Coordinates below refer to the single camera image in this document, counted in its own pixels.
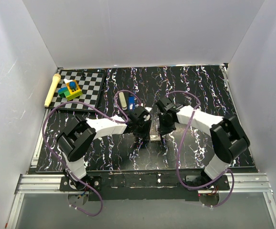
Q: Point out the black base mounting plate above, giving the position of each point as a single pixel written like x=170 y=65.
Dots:
x=143 y=184

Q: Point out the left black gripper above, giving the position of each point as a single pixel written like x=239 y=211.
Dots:
x=145 y=134

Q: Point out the black white checkerboard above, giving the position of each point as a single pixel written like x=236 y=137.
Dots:
x=91 y=84

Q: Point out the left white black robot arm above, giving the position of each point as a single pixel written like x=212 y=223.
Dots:
x=79 y=134

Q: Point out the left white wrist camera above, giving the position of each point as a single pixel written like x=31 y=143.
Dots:
x=147 y=115

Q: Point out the colourful toy block assembly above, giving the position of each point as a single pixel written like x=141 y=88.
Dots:
x=71 y=91

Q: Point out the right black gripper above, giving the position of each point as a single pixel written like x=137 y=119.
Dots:
x=164 y=130

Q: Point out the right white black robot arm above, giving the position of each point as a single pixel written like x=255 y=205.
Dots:
x=229 y=139

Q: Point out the aluminium frame rail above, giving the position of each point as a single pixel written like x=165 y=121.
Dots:
x=31 y=184

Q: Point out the staple box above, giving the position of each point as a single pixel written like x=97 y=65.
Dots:
x=154 y=138

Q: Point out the white cream stapler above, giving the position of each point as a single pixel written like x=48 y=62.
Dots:
x=122 y=100

